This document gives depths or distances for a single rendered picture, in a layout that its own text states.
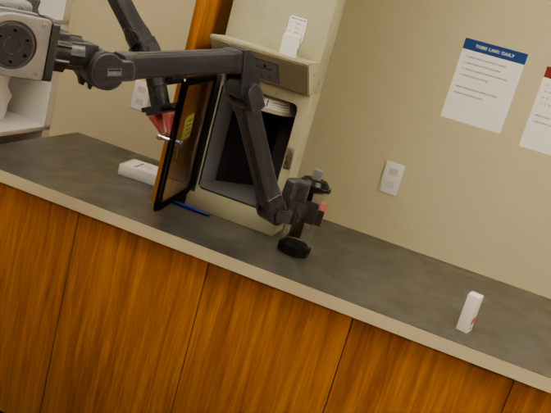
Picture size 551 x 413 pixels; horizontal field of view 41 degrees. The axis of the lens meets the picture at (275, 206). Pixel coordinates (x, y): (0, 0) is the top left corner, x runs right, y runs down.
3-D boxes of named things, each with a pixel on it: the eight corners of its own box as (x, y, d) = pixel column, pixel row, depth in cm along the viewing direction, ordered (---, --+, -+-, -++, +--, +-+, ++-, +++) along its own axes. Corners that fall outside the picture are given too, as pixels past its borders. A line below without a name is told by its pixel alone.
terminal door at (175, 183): (188, 192, 241) (217, 73, 230) (154, 213, 212) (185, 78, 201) (186, 191, 241) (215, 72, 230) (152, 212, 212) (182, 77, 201)
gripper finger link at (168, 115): (159, 138, 221) (153, 107, 219) (181, 134, 219) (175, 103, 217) (151, 141, 214) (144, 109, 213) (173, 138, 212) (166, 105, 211)
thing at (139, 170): (131, 168, 268) (133, 158, 267) (171, 181, 266) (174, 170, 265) (116, 174, 257) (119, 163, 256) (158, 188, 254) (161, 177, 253)
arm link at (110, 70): (243, 38, 181) (267, 47, 174) (239, 93, 186) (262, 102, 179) (70, 44, 155) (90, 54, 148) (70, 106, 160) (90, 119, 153)
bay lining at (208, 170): (225, 174, 264) (250, 79, 255) (292, 198, 258) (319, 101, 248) (198, 185, 241) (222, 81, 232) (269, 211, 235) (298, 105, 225)
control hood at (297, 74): (216, 65, 231) (224, 34, 229) (311, 95, 223) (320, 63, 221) (202, 65, 221) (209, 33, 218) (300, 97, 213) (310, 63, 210)
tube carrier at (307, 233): (283, 238, 232) (302, 175, 227) (314, 250, 230) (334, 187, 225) (272, 246, 222) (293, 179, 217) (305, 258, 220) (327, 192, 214)
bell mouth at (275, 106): (256, 100, 249) (260, 84, 248) (304, 115, 245) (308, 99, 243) (237, 102, 233) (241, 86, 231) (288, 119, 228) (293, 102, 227)
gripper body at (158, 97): (150, 112, 220) (145, 88, 218) (181, 106, 217) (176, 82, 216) (141, 114, 213) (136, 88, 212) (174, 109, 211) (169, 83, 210)
